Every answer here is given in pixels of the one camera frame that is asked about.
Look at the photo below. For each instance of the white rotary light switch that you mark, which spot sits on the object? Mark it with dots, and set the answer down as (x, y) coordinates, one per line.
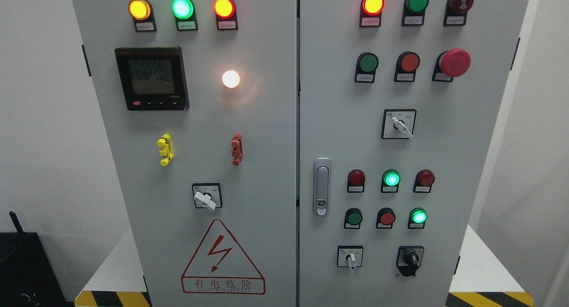
(207, 195)

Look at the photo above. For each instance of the yellow indicator light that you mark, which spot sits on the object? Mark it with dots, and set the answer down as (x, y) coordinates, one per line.
(142, 15)

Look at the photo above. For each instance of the dark red indicator left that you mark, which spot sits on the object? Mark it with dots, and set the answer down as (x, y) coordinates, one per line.
(356, 181)

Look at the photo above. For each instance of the dark red indicator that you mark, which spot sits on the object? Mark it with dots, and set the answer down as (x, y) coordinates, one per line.
(424, 181)
(356, 181)

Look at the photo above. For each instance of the clear round lamp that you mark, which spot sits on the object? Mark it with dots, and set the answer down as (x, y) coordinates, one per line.
(231, 79)

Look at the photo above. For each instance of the green push button lower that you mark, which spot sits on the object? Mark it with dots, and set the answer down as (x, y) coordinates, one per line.
(353, 218)

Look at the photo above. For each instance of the green push button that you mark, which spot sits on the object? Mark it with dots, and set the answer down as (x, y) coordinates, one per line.
(414, 12)
(353, 218)

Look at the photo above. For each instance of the left grey cabinet door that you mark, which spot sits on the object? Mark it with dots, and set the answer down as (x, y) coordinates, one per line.
(258, 195)

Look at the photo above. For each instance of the grey cabinet door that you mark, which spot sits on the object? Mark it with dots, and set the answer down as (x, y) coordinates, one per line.
(342, 120)
(258, 195)

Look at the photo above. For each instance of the lit green indicator middle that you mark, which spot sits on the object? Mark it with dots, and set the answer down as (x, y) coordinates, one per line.
(390, 181)

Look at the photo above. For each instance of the white rotary selector upper right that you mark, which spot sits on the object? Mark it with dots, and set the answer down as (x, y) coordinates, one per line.
(398, 123)

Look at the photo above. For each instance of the white rotary selector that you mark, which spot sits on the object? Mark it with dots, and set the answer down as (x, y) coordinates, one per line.
(349, 257)
(398, 123)

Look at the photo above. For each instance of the green push button second row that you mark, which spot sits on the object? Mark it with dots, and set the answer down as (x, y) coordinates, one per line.
(366, 66)

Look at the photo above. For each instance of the red push button lower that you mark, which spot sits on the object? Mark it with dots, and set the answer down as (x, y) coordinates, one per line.
(385, 218)

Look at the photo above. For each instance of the white rotary selector bottom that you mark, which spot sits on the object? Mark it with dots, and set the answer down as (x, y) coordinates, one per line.
(349, 257)

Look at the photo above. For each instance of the right grey cabinet door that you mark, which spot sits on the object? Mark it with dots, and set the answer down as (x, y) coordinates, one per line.
(342, 120)

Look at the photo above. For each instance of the red electric hazard warning sticker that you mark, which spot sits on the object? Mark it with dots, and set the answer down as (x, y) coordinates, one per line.
(220, 265)

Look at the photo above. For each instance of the dark red indicator right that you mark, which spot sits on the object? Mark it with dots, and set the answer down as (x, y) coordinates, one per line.
(424, 181)

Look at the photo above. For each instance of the red push button second row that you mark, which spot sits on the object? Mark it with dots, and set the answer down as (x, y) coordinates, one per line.
(406, 66)

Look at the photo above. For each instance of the black digital power meter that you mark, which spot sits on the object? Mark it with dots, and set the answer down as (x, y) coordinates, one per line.
(153, 78)

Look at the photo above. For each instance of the lit green button lower right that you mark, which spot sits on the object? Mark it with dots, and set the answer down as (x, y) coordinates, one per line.
(417, 218)

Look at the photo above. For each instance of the red indicator light top left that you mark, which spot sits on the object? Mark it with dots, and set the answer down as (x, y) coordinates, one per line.
(225, 12)

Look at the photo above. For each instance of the lit red indicator right door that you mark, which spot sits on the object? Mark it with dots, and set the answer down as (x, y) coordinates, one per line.
(371, 13)

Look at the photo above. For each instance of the green indicator light top left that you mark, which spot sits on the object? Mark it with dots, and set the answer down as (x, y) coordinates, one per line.
(184, 13)

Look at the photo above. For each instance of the red emergency stop button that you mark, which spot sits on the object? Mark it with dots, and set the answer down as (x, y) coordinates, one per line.
(451, 64)

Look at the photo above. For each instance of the green push button top right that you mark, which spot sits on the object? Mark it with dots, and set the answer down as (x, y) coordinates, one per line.
(414, 12)

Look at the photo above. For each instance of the dark red buzzer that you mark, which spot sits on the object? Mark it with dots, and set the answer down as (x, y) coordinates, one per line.
(456, 12)

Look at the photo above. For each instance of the white platform with hazard stripes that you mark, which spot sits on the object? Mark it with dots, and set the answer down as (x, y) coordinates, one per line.
(480, 280)

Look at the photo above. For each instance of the black box with antenna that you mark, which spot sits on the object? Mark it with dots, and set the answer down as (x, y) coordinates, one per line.
(26, 276)

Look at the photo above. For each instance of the silver door handle lock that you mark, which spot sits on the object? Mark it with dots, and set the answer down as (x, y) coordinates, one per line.
(321, 179)

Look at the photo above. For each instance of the black rotary knob switch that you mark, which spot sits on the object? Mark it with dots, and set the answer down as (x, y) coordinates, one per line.
(409, 259)

